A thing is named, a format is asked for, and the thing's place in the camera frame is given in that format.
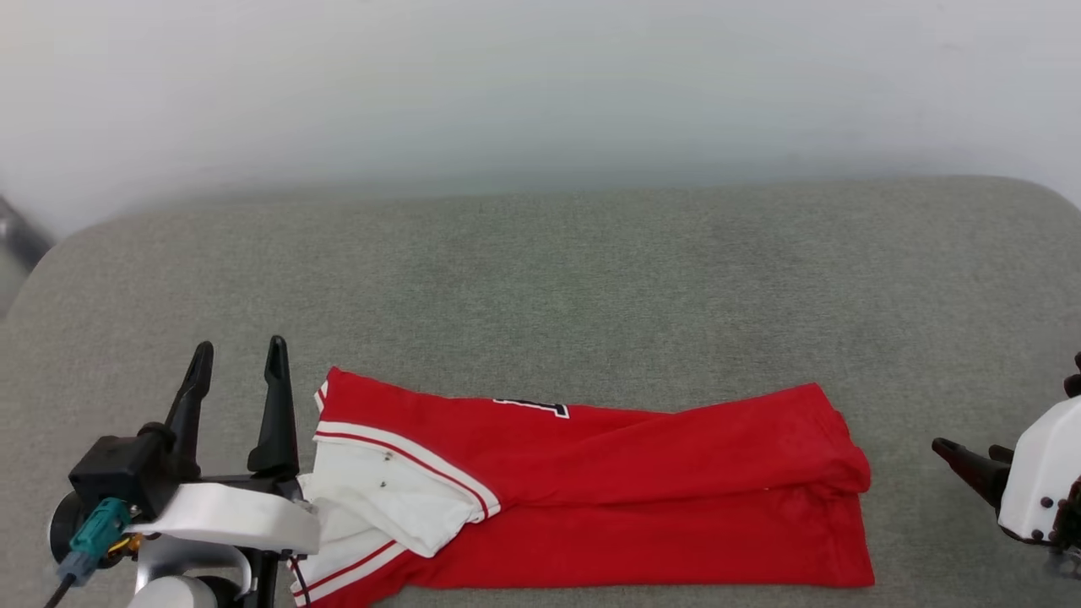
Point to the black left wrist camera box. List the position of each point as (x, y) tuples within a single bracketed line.
[(118, 473)]

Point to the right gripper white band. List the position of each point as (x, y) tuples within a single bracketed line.
[(1047, 473)]

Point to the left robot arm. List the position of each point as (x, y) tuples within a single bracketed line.
[(173, 587)]

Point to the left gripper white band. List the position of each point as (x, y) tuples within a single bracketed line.
[(236, 515)]

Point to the red and white sports jersey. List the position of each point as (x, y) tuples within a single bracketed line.
[(633, 490)]

